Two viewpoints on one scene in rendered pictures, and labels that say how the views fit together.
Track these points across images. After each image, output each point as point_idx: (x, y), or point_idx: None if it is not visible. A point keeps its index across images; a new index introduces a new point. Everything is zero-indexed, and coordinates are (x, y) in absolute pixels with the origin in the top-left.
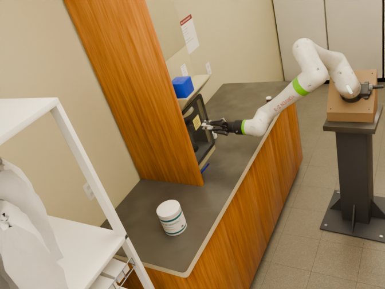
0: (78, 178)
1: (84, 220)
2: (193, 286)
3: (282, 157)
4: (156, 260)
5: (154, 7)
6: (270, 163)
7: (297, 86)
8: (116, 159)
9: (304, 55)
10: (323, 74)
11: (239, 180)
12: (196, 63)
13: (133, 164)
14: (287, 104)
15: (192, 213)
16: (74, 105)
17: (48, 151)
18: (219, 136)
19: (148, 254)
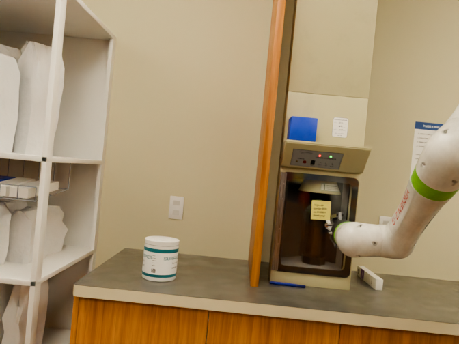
0: (172, 183)
1: (148, 229)
2: (84, 334)
3: None
4: (98, 271)
5: (325, 23)
6: None
7: (414, 168)
8: (231, 208)
9: (455, 111)
10: (448, 144)
11: (281, 307)
12: None
13: None
14: (405, 211)
15: (188, 283)
16: (218, 114)
17: (161, 133)
18: (384, 291)
19: (108, 269)
